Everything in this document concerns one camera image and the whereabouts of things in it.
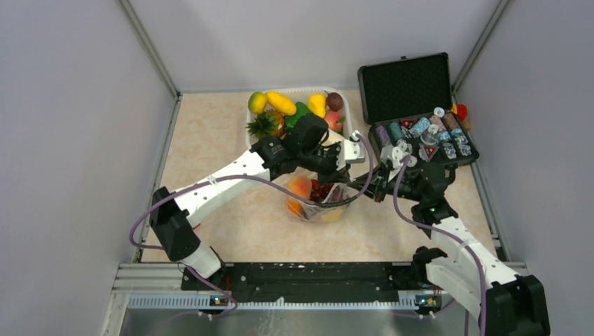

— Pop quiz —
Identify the black poker chip case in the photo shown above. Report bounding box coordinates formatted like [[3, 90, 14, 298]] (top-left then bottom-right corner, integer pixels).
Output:
[[357, 52, 479, 173]]

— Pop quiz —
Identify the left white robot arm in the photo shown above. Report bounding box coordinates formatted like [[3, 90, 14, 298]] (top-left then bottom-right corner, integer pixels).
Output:
[[149, 114, 365, 289]]

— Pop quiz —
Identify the peach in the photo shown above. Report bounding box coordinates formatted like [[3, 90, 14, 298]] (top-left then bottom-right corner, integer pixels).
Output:
[[286, 176, 312, 200]]

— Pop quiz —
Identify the pineapple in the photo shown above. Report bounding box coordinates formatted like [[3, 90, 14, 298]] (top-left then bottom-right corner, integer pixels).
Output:
[[264, 109, 285, 136]]

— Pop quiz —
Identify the green leafy vegetable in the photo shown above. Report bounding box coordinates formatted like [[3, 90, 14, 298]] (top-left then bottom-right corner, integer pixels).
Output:
[[284, 101, 311, 130]]

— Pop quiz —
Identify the yellow wrinkled fruit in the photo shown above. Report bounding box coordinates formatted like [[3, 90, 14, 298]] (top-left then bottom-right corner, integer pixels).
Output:
[[321, 208, 344, 223]]

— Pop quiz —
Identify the green yellow mango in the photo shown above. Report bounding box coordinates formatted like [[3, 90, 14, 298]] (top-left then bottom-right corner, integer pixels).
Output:
[[247, 92, 268, 115]]

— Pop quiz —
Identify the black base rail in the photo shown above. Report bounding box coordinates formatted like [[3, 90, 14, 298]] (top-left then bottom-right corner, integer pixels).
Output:
[[181, 262, 445, 314]]

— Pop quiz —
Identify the clear zip top bag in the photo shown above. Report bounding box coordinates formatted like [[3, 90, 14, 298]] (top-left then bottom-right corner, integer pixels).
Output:
[[282, 171, 358, 223]]

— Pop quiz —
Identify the dark purple passion fruit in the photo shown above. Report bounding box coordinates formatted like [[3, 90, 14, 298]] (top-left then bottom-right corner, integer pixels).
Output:
[[326, 92, 344, 111]]

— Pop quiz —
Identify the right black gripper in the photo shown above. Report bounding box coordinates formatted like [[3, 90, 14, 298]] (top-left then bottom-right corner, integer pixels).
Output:
[[347, 161, 424, 203]]

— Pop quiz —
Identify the green pineapple crown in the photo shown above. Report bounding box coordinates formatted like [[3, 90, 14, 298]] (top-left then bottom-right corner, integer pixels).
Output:
[[246, 113, 277, 140]]

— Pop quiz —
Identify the white bok choy stalk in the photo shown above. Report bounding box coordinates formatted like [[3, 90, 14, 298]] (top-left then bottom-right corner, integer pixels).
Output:
[[326, 129, 345, 146]]

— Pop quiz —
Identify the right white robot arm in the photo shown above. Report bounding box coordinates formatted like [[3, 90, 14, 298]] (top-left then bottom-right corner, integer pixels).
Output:
[[363, 155, 551, 335]]

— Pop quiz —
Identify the purple grape bunch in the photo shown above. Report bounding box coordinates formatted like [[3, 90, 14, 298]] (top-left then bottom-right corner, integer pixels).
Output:
[[310, 179, 347, 203]]

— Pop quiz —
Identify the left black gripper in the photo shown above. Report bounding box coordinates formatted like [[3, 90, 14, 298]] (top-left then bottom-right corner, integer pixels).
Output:
[[299, 141, 351, 188]]

